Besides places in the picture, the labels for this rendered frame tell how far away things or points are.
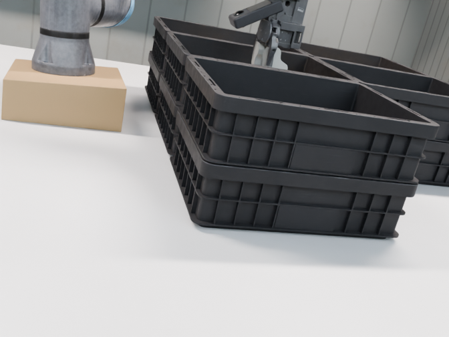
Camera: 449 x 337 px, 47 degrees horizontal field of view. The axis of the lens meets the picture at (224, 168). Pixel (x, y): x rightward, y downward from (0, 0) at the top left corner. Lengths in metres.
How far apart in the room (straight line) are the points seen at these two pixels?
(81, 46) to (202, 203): 0.61
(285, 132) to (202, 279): 0.27
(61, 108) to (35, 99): 0.06
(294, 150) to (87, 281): 0.37
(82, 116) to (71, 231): 0.47
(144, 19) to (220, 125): 2.57
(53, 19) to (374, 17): 2.84
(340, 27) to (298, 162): 2.92
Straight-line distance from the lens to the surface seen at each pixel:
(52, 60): 1.30
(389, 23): 3.91
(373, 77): 1.54
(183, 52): 1.07
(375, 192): 0.93
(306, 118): 0.82
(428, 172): 1.38
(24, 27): 3.33
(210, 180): 0.82
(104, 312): 0.65
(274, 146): 0.83
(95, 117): 1.23
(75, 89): 1.21
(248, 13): 1.15
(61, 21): 1.30
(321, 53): 1.78
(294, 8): 1.20
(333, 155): 0.87
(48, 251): 0.75
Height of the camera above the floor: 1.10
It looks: 21 degrees down
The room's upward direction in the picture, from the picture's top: 12 degrees clockwise
